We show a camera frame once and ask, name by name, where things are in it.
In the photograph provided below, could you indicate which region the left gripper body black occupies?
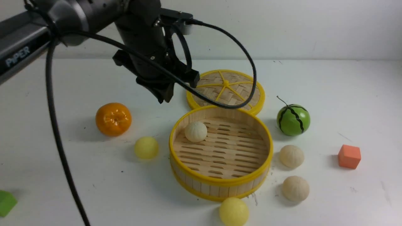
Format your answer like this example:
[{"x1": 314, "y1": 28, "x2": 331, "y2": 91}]
[{"x1": 113, "y1": 13, "x2": 200, "y2": 91}]

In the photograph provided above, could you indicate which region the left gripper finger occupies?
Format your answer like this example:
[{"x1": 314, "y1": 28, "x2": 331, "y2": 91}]
[{"x1": 148, "y1": 83, "x2": 175, "y2": 104}]

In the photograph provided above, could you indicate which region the white bun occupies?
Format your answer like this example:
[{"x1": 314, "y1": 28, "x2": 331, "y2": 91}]
[
  {"x1": 281, "y1": 175, "x2": 310, "y2": 203},
  {"x1": 185, "y1": 121, "x2": 207, "y2": 143},
  {"x1": 279, "y1": 145, "x2": 305, "y2": 169}
]

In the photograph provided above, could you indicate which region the yellow bun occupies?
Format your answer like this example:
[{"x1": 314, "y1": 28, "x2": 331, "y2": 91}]
[
  {"x1": 219, "y1": 197, "x2": 249, "y2": 226},
  {"x1": 134, "y1": 137, "x2": 159, "y2": 160}
]

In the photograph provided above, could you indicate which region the yellow bun front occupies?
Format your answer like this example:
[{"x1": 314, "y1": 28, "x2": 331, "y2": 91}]
[{"x1": 219, "y1": 197, "x2": 249, "y2": 226}]

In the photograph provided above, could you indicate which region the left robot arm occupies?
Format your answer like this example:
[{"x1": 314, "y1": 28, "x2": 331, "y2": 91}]
[{"x1": 0, "y1": 0, "x2": 200, "y2": 88}]

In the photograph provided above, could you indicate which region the bamboo steamer tray yellow rim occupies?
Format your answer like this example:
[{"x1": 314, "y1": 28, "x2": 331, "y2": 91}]
[{"x1": 169, "y1": 106, "x2": 273, "y2": 202}]

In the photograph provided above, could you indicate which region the orange toy tangerine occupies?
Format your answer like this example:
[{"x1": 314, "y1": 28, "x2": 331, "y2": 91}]
[{"x1": 95, "y1": 102, "x2": 132, "y2": 137}]

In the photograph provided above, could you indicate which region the green toy watermelon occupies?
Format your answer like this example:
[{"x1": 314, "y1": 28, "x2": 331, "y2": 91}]
[{"x1": 276, "y1": 96, "x2": 311, "y2": 137}]

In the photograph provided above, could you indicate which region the green block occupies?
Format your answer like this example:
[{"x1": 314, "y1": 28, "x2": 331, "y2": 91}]
[{"x1": 0, "y1": 190, "x2": 18, "y2": 217}]

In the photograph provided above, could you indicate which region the orange foam cube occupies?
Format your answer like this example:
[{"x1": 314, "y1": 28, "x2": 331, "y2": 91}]
[{"x1": 338, "y1": 144, "x2": 361, "y2": 170}]

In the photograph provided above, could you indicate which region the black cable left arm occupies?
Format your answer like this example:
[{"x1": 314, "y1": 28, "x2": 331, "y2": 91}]
[{"x1": 24, "y1": 0, "x2": 257, "y2": 226}]

